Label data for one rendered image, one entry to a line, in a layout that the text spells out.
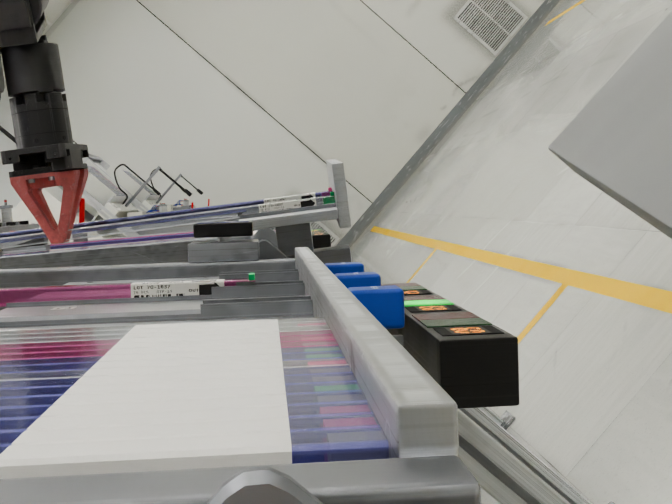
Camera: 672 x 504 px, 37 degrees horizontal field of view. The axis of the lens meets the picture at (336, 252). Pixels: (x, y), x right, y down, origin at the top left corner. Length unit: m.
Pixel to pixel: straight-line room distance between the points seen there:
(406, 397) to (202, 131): 8.11
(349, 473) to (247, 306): 0.36
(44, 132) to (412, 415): 0.89
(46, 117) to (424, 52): 7.48
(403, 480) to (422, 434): 0.02
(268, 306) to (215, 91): 7.79
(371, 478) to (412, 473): 0.01
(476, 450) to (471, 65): 7.66
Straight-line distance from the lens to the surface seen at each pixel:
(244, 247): 0.85
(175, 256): 1.63
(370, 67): 8.38
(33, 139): 1.06
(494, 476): 0.92
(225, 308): 0.54
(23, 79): 1.06
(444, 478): 0.18
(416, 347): 0.58
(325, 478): 0.18
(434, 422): 0.19
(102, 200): 5.34
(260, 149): 8.27
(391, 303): 0.54
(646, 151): 0.73
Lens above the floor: 0.78
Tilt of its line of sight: 5 degrees down
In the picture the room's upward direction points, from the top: 50 degrees counter-clockwise
